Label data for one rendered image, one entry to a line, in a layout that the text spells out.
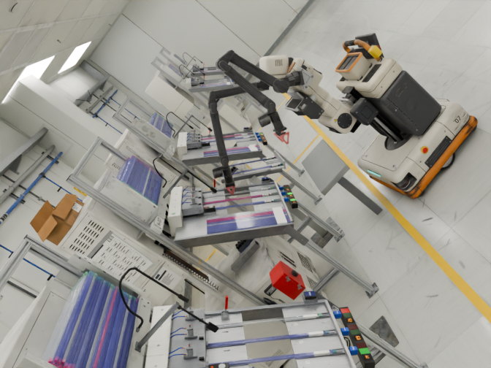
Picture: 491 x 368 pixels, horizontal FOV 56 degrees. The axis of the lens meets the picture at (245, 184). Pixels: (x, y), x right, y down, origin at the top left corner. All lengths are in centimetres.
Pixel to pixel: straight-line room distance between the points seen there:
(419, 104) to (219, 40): 777
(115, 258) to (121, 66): 818
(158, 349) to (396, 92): 211
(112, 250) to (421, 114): 210
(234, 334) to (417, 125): 188
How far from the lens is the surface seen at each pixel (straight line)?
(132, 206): 282
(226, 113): 765
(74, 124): 616
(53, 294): 210
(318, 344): 195
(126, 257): 285
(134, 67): 1072
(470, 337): 257
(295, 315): 208
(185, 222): 300
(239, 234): 277
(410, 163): 320
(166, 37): 1058
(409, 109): 318
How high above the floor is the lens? 192
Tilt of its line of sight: 18 degrees down
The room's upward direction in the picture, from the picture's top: 53 degrees counter-clockwise
